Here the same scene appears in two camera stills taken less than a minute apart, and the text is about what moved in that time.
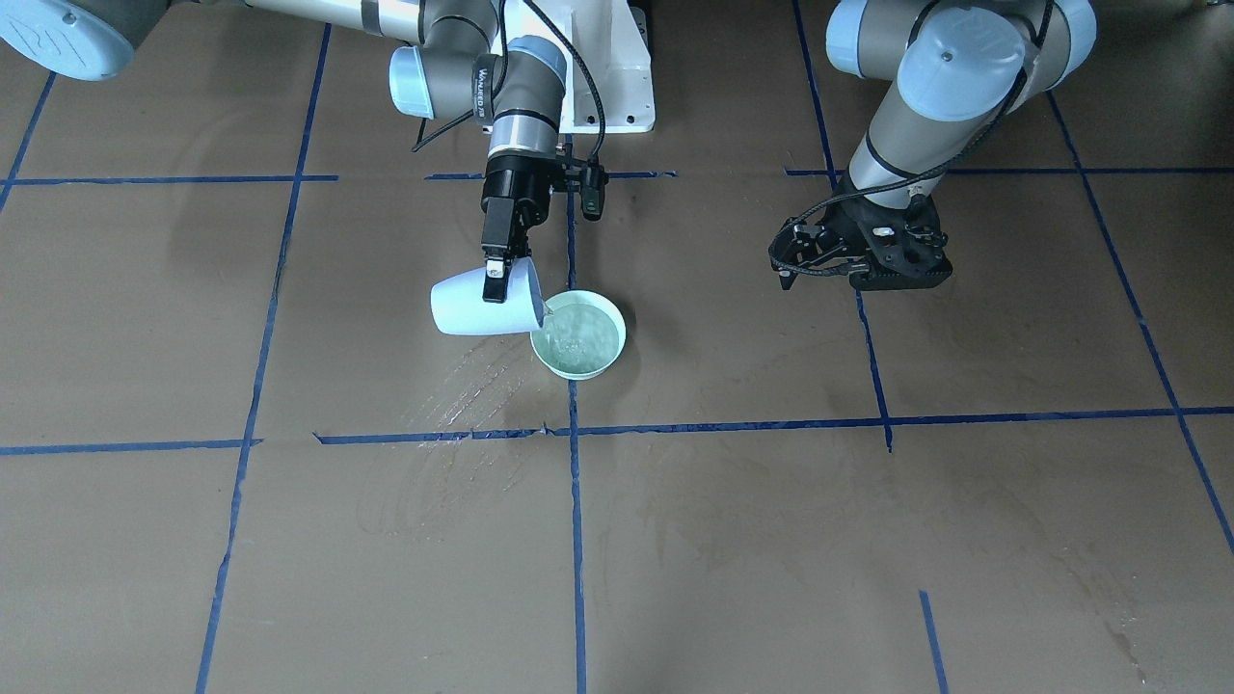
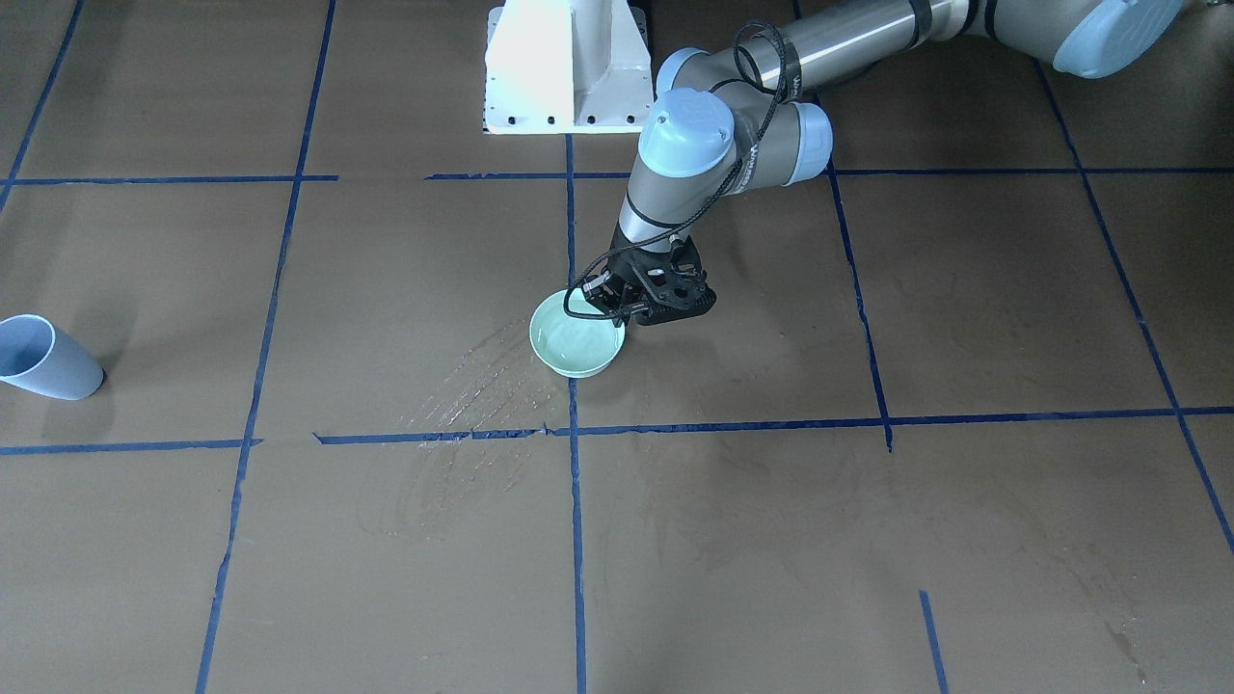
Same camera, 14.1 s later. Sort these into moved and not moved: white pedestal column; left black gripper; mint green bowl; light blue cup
Moved: left black gripper; light blue cup
Not moved: mint green bowl; white pedestal column
